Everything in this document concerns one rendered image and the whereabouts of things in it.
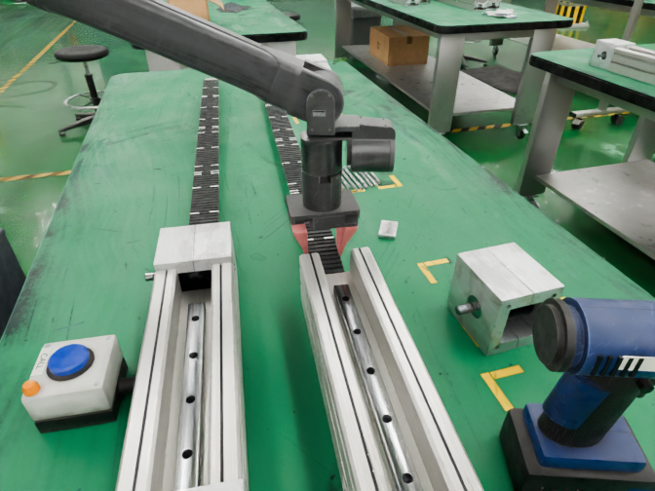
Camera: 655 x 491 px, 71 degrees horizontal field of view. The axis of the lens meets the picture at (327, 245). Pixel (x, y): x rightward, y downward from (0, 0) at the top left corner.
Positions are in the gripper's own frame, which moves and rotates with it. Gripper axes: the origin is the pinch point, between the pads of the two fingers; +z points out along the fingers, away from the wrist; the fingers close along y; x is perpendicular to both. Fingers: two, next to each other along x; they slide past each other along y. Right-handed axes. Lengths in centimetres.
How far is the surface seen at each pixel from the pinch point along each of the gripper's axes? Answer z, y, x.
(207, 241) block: -6.7, -16.9, -3.5
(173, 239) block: -6.7, -21.5, -2.1
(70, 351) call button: -4.6, -31.4, -19.2
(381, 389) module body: -2.9, 0.9, -29.2
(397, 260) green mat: 2.8, 12.4, -0.7
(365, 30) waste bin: 51, 134, 476
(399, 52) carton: 48, 133, 352
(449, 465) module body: -5.7, 3.6, -39.6
